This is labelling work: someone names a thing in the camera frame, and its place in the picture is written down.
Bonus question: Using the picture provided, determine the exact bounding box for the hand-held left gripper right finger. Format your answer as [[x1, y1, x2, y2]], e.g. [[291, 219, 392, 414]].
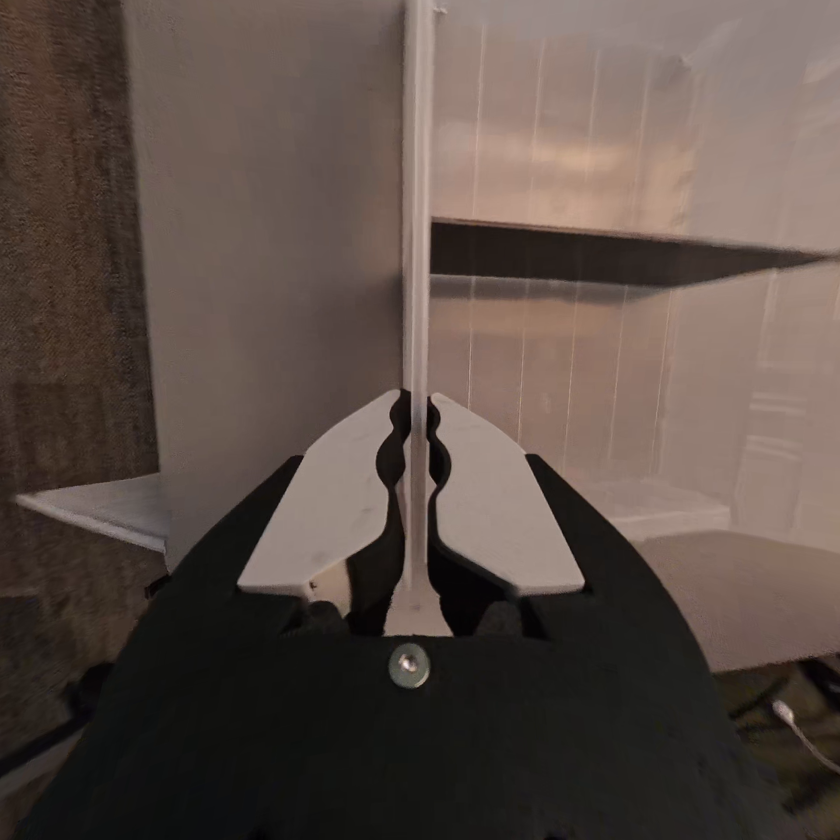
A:
[[428, 392, 586, 635]]

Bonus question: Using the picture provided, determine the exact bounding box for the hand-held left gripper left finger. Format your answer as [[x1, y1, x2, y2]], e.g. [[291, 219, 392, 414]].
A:
[[236, 389, 412, 635]]

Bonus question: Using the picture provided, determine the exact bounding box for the clear plastic bin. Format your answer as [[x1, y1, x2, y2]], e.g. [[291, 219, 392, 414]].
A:
[[384, 0, 840, 636]]

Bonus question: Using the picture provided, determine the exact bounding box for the white flat panel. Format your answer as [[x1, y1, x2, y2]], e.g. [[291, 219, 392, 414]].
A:
[[14, 472, 173, 553]]

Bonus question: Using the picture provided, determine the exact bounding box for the person's olive shirt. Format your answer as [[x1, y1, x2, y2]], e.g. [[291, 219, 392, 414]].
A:
[[712, 656, 840, 840]]

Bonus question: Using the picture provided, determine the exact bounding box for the white earphone cable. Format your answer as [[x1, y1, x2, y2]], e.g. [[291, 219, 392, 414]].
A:
[[771, 699, 840, 775]]

